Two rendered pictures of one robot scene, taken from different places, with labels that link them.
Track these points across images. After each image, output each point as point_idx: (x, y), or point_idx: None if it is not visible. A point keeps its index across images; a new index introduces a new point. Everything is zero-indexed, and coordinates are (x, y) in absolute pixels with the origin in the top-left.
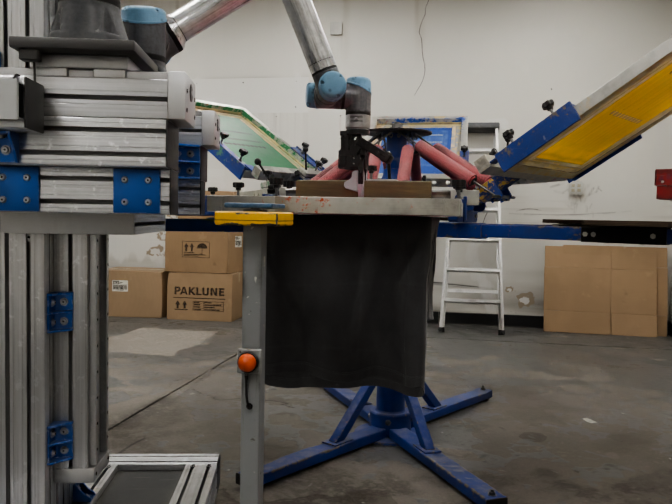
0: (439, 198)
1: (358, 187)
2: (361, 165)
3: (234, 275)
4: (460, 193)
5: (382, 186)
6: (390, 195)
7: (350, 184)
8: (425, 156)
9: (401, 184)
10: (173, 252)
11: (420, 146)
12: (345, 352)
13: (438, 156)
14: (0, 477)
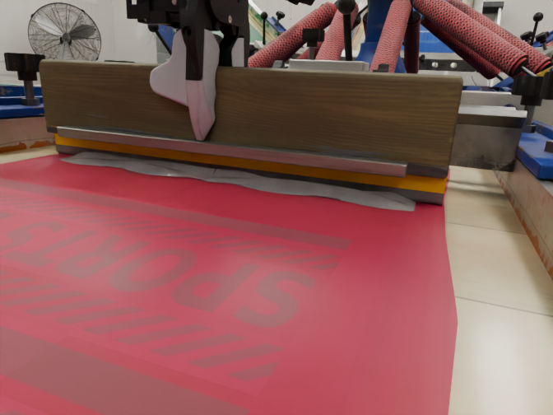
0: (477, 136)
1: (188, 92)
2: (191, 6)
3: None
4: (533, 109)
5: (275, 90)
6: (300, 124)
7: (167, 80)
8: (430, 19)
9: (341, 86)
10: None
11: (424, 1)
12: None
13: (455, 18)
14: None
